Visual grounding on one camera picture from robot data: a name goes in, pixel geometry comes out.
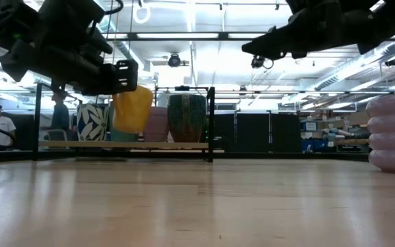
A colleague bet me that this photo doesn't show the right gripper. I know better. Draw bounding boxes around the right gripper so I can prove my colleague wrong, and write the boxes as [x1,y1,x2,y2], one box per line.
[241,0,356,60]

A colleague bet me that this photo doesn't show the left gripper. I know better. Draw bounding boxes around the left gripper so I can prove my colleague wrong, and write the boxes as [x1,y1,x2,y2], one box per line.
[0,0,139,97]

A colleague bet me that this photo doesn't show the orange yellow mug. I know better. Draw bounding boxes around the orange yellow mug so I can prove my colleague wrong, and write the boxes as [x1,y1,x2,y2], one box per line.
[112,84,154,134]

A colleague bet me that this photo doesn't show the purple ribbed mug white handle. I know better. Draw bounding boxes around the purple ribbed mug white handle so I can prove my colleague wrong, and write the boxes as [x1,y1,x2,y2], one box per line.
[143,106,170,143]

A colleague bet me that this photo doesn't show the blue white leaf-pattern mug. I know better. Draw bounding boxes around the blue white leaf-pattern mug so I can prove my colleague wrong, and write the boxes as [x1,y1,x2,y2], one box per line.
[76,104,111,142]

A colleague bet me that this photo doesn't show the teal mug white handle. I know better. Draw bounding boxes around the teal mug white handle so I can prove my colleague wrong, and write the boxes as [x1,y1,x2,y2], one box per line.
[108,102,140,143]

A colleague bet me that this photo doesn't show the dark green speckled mug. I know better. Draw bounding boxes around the dark green speckled mug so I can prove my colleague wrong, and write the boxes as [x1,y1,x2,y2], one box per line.
[167,94,208,143]

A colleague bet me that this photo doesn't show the lavender bulbous ribbed mug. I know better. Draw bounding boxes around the lavender bulbous ribbed mug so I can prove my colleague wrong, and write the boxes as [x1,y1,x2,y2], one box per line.
[365,92,395,175]

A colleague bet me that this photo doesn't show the round black ceiling lamp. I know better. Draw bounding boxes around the round black ceiling lamp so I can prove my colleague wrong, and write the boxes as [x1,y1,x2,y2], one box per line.
[167,53,182,69]

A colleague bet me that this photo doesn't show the black partition panels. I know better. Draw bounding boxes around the black partition panels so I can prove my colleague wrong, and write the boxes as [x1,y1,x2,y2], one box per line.
[214,109,303,154]

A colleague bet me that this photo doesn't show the grey chair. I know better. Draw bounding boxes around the grey chair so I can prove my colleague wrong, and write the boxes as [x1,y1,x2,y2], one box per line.
[45,128,69,142]

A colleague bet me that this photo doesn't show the cluttered storage shelf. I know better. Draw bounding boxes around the cluttered storage shelf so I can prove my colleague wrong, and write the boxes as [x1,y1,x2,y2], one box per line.
[299,109,370,154]

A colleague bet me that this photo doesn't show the black hanging camera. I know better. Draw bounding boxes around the black hanging camera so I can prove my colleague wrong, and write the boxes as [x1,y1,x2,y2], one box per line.
[251,54,274,69]

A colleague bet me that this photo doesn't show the white hanging ring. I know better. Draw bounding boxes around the white hanging ring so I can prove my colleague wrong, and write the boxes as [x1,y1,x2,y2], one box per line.
[132,3,152,25]

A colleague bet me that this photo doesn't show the wooden shelf black frame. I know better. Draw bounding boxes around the wooden shelf black frame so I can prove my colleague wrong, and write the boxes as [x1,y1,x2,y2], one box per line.
[32,82,216,164]

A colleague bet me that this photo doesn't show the black aluminium rig frame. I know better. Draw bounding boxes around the black aluminium rig frame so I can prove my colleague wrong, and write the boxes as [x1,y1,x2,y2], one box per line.
[0,147,370,164]

